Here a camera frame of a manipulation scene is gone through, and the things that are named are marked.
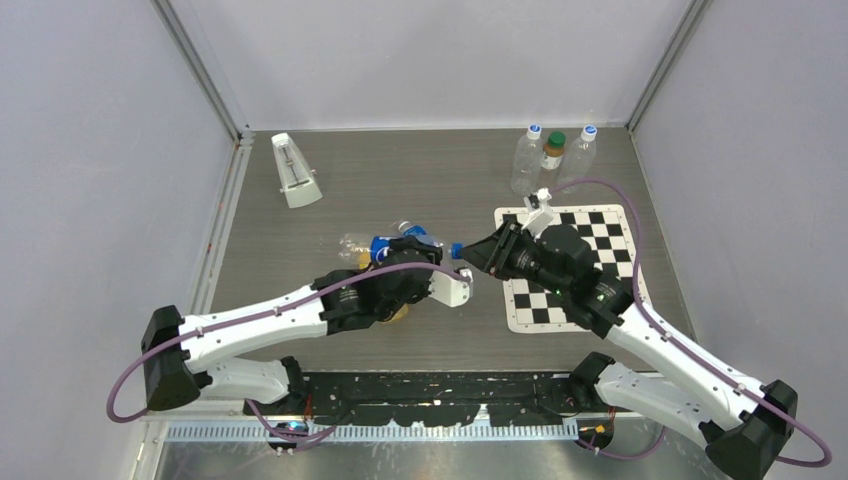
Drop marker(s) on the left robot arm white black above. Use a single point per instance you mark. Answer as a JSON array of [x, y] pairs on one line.
[[198, 356]]

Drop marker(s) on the white metronome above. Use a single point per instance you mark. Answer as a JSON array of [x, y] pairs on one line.
[[298, 183]]

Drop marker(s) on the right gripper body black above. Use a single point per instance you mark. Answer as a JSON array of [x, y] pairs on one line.
[[524, 257]]

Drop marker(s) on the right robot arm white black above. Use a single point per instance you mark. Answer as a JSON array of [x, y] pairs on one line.
[[740, 422]]

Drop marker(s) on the green cap brown bottle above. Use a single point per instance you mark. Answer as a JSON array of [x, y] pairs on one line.
[[553, 151]]

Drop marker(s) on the checkerboard calibration mat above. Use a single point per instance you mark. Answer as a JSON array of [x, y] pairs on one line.
[[531, 309]]

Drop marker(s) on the blue bottle cap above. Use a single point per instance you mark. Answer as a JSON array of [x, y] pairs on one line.
[[455, 249]]

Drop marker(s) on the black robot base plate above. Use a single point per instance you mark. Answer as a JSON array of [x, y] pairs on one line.
[[442, 400]]

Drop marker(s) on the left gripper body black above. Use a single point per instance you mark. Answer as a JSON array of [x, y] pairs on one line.
[[434, 254]]

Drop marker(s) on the right standing clear bottle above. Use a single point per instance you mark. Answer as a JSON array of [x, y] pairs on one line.
[[578, 157]]

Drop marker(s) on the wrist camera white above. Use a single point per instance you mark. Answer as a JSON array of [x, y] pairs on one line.
[[452, 290], [540, 214]]

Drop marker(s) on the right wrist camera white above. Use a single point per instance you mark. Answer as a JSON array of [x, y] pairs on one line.
[[540, 214]]

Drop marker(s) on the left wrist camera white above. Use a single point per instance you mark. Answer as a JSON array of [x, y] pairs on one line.
[[452, 290]]

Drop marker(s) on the left standing clear bottle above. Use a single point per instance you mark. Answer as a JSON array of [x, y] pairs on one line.
[[526, 161]]

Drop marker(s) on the clear bottle pepsi label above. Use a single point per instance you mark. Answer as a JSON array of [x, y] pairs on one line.
[[351, 245]]

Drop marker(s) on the clear bottle blue label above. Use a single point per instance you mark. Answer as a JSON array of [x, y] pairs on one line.
[[408, 228]]

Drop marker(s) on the standing clear bottle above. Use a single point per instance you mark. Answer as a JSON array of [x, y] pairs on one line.
[[526, 161], [578, 157]]

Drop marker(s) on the yellow juice bottle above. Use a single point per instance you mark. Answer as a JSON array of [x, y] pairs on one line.
[[365, 263]]

